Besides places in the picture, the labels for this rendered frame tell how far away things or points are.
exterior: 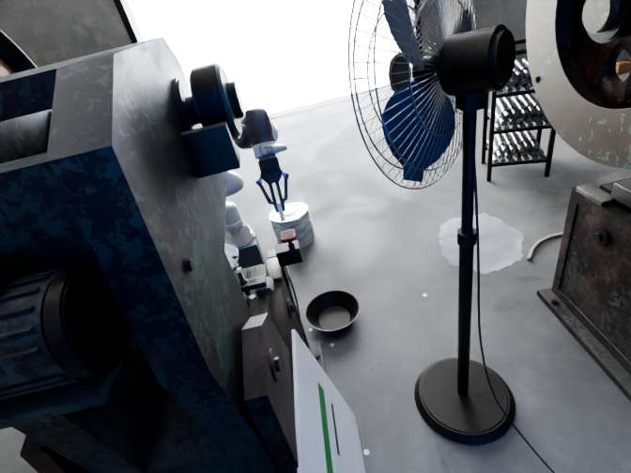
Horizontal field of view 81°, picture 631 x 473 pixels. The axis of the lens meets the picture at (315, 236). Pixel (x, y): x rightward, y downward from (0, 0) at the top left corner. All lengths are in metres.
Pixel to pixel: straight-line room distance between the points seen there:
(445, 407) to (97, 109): 1.54
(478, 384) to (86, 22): 5.68
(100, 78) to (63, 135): 0.11
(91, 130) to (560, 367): 1.85
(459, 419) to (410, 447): 0.22
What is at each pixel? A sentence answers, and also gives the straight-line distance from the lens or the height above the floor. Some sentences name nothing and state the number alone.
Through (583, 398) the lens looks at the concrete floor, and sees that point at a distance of 1.90.
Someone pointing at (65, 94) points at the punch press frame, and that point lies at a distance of 0.72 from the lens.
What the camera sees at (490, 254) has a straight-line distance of 2.23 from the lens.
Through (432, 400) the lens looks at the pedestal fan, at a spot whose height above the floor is 0.04.
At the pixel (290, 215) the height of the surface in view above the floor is 0.25.
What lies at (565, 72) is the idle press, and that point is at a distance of 1.55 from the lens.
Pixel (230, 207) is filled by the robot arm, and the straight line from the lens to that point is 1.97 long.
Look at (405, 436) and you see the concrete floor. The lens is 1.71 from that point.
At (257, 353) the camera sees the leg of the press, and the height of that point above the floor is 0.88.
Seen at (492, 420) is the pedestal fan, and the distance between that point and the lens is 1.72.
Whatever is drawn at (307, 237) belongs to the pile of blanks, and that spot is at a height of 0.06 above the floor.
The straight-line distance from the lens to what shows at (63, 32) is 6.12.
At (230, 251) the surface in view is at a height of 0.78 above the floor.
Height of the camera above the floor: 1.52
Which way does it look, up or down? 33 degrees down
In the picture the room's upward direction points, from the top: 14 degrees counter-clockwise
